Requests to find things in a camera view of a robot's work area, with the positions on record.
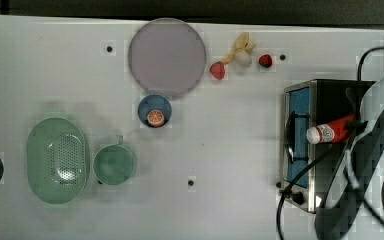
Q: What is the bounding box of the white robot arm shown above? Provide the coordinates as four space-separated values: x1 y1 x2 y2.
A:
314 78 384 240

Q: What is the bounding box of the green mug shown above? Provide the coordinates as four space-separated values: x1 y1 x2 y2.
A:
93 135 136 186

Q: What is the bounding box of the green perforated colander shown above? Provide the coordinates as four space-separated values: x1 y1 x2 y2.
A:
26 117 90 204

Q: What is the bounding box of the red plush ketchup bottle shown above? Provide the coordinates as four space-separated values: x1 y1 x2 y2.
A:
306 114 355 144

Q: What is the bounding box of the pink strawberry toy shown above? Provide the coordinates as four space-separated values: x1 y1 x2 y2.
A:
210 61 225 80

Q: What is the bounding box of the orange slice toy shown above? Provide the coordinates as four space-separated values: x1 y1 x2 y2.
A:
147 109 165 127

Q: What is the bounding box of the blue bowl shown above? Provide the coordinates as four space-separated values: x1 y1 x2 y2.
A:
137 94 172 128

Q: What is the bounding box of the large grey round plate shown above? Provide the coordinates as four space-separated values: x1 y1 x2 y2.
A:
128 18 207 98

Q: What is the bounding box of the black oven door handle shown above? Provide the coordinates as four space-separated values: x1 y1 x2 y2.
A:
284 111 309 164

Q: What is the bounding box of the red strawberry toy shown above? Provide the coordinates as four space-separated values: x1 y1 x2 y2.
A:
259 54 273 68

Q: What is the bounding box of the black toaster oven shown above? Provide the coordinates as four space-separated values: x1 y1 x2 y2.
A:
278 79 373 213

